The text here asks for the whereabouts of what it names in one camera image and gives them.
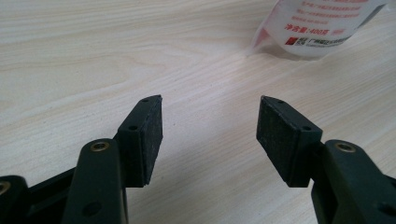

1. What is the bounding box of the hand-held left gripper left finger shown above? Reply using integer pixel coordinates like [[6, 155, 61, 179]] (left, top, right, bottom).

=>
[[114, 94, 163, 189]]

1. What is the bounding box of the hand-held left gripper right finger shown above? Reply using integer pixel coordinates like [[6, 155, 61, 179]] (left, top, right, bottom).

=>
[[256, 95, 324, 189]]

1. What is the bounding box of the red and white refill pouch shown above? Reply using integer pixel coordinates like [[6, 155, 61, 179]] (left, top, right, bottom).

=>
[[251, 0, 390, 59]]

